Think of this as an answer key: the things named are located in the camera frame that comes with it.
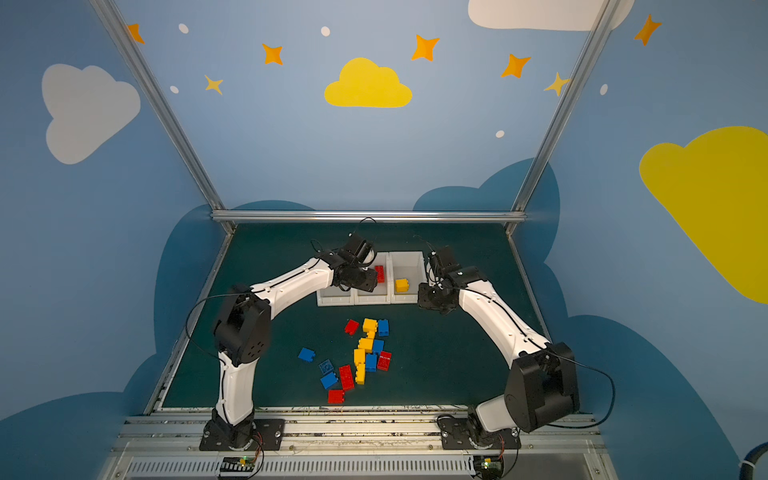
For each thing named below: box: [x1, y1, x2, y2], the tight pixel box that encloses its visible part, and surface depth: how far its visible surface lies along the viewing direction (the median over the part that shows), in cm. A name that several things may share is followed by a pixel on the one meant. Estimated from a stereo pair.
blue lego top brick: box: [378, 319, 389, 337], surface depth 93 cm
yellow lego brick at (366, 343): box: [357, 337, 374, 354], surface depth 90 cm
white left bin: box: [316, 285, 356, 307], surface depth 97 cm
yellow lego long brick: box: [354, 349, 366, 385], surface depth 86 cm
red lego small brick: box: [344, 319, 360, 336], surface depth 95 cm
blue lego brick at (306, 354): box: [298, 347, 316, 362], surface depth 88 cm
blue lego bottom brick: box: [320, 372, 339, 390], surface depth 84 cm
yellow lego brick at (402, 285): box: [395, 278, 410, 293], surface depth 103 cm
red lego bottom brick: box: [328, 390, 345, 404], surface depth 81 cm
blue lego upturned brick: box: [318, 359, 334, 376], surface depth 86 cm
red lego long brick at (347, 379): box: [340, 365, 354, 391], surface depth 84 cm
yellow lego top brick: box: [362, 318, 378, 338], surface depth 93 cm
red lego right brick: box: [377, 351, 393, 371], surface depth 88 cm
